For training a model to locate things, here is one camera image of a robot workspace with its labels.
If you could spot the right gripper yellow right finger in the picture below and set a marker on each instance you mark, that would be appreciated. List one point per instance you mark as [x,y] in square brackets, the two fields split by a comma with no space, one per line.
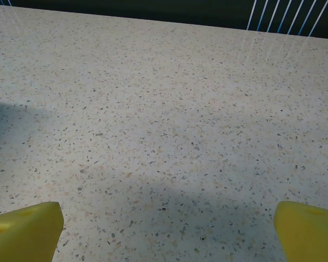
[309,234]

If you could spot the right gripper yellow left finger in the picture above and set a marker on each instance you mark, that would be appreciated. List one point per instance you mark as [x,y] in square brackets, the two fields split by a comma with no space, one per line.
[22,234]

